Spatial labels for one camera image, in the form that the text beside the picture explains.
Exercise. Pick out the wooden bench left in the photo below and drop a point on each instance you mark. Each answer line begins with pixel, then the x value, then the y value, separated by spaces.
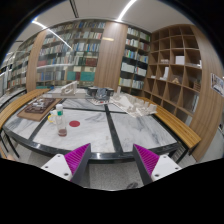
pixel 18 103

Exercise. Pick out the tall bookshelf with books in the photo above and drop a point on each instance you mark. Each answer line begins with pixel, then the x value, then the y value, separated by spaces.
pixel 70 52

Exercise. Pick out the brown framed model board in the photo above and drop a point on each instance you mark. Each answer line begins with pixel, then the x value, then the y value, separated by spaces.
pixel 38 109

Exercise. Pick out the white architectural model right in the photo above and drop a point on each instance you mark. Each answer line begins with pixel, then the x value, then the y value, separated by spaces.
pixel 133 106

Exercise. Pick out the wooden bench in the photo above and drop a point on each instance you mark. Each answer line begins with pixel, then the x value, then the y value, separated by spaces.
pixel 18 103
pixel 187 136

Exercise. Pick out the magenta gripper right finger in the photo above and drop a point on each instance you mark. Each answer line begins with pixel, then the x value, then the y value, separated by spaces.
pixel 151 166

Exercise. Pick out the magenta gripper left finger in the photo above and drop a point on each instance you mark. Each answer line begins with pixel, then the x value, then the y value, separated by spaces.
pixel 70 166

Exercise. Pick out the white architectural model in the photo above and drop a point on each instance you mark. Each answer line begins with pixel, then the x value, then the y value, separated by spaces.
pixel 67 91
pixel 133 106

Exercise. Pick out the wooden cubby shelf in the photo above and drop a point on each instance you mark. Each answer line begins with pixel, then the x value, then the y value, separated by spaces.
pixel 174 74

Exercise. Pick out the wooden bench right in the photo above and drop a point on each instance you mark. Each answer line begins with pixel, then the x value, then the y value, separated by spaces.
pixel 187 136

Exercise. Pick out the dark architectural model centre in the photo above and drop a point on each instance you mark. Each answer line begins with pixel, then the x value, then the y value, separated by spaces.
pixel 100 94

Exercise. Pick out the white architectural model left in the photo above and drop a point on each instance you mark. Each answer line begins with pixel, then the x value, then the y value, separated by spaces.
pixel 67 91

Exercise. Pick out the wall poster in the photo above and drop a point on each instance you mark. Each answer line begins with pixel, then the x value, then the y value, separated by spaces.
pixel 217 84

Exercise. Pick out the red round coaster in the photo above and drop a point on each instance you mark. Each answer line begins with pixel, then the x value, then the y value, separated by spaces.
pixel 74 123

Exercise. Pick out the clear plastic water bottle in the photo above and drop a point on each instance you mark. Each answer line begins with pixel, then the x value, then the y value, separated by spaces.
pixel 60 121

